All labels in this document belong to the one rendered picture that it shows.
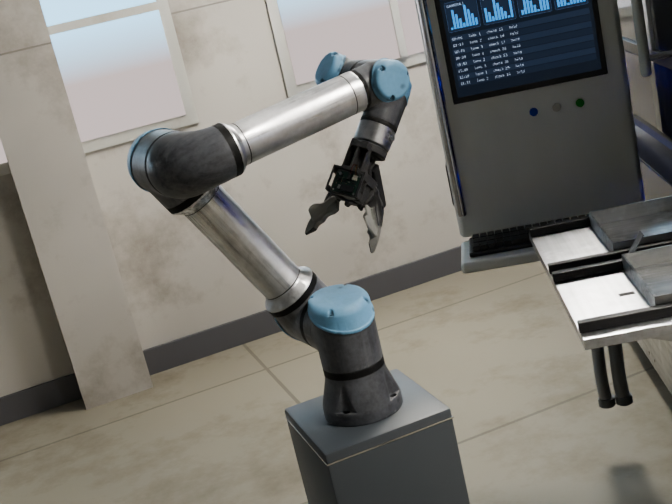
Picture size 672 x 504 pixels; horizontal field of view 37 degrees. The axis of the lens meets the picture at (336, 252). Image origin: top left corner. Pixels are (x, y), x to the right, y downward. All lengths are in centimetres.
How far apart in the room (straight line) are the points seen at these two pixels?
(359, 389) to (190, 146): 54
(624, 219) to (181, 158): 116
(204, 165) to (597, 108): 134
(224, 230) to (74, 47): 268
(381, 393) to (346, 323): 15
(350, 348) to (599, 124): 117
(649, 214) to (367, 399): 92
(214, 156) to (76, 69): 280
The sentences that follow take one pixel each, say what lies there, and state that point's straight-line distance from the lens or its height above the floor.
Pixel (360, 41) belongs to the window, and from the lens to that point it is 476.
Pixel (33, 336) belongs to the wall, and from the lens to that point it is 463.
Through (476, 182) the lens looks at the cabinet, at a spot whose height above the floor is 95.
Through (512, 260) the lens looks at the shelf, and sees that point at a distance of 258.
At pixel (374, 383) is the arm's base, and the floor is 86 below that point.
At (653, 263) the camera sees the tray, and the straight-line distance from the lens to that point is 214.
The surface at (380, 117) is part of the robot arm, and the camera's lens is 197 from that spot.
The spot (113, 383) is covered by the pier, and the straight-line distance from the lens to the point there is 454.
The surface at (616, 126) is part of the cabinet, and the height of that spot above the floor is 103.
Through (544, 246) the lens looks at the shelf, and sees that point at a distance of 236.
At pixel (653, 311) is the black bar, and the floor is 90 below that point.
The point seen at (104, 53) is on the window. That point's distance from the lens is 447.
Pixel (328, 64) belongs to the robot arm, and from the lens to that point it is 194.
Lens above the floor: 160
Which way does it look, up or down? 16 degrees down
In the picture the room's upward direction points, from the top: 13 degrees counter-clockwise
